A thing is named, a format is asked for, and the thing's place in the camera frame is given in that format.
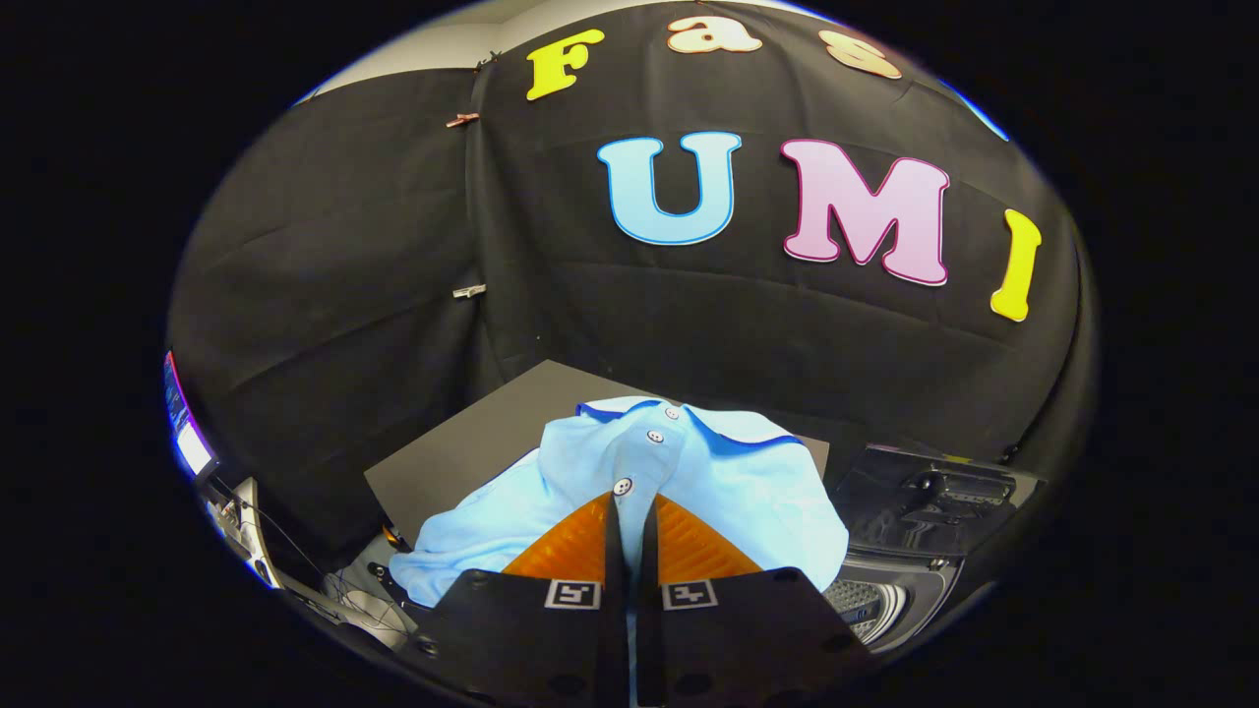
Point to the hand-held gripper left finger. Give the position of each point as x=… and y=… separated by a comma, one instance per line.
x=531, y=639

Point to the lit computer monitor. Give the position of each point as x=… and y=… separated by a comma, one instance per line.
x=187, y=433

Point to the grey washing machine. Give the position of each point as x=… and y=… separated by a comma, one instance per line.
x=905, y=600

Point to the light blue polo shirt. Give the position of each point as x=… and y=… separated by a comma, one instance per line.
x=748, y=492

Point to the copper clip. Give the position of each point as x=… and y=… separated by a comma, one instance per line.
x=462, y=119

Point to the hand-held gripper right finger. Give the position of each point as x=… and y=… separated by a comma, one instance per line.
x=748, y=639

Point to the silver clip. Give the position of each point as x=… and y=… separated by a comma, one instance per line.
x=469, y=291

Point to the white stand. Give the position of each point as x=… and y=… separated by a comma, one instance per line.
x=246, y=531

